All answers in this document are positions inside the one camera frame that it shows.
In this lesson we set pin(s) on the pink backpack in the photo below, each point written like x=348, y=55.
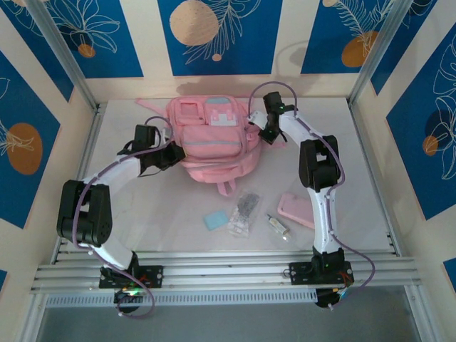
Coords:
x=210, y=142

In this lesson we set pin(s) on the pink pencil case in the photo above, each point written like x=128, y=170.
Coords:
x=295, y=210

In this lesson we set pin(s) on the clear bag of small supplies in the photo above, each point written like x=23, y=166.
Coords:
x=244, y=213

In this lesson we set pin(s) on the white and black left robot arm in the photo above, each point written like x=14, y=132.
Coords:
x=85, y=221

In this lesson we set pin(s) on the light blue eraser pad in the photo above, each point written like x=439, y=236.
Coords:
x=215, y=219

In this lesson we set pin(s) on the small clear tube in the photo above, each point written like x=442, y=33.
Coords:
x=278, y=225

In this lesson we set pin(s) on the aluminium table side rail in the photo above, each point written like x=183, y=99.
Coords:
x=364, y=142
x=93, y=135

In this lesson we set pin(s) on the aluminium frame post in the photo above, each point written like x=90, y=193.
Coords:
x=392, y=53
x=66, y=53

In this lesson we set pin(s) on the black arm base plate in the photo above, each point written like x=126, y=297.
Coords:
x=153, y=276
x=299, y=273

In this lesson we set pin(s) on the aluminium frame cross rail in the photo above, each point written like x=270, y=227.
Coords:
x=228, y=272

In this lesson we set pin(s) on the aluminium frame leg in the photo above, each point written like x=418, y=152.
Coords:
x=420, y=317
x=30, y=320

